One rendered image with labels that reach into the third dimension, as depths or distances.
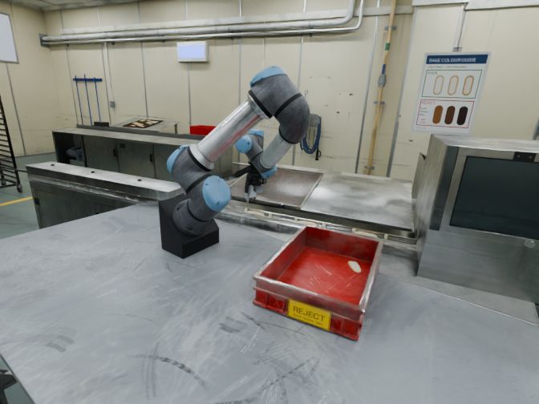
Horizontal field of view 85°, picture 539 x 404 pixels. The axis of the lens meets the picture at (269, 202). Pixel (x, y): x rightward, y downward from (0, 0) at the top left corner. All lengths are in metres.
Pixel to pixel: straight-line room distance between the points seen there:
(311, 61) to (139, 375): 4.93
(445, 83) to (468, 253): 1.17
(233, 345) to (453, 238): 0.80
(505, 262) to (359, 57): 4.24
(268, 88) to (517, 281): 1.03
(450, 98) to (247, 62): 4.11
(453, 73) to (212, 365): 1.91
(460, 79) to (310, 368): 1.77
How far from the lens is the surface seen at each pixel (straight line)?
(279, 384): 0.76
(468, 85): 2.12
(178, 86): 6.45
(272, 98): 1.00
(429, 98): 2.10
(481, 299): 1.24
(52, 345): 0.95
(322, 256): 1.24
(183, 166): 1.08
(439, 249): 1.21
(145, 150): 4.81
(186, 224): 1.16
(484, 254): 1.23
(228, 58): 5.85
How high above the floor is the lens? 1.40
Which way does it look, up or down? 18 degrees down
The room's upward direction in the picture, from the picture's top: 3 degrees clockwise
